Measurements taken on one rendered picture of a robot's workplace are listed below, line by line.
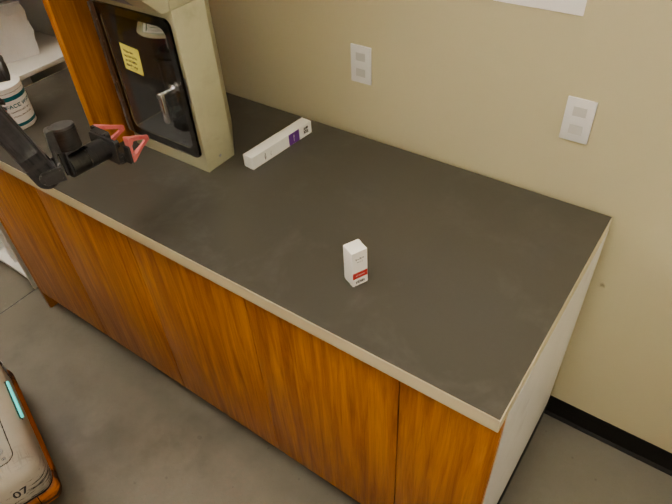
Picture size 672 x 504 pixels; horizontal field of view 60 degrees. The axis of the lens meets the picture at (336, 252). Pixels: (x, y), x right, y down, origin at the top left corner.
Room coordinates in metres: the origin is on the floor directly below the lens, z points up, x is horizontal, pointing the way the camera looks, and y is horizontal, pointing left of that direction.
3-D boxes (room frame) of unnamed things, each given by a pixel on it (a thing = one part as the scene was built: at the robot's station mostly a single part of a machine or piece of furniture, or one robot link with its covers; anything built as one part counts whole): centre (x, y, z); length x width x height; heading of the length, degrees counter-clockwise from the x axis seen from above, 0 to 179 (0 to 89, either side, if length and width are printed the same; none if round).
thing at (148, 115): (1.53, 0.49, 1.19); 0.30 x 0.01 x 0.40; 52
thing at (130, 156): (1.29, 0.50, 1.14); 0.09 x 0.07 x 0.07; 142
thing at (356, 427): (1.48, 0.31, 0.45); 2.05 x 0.67 x 0.90; 52
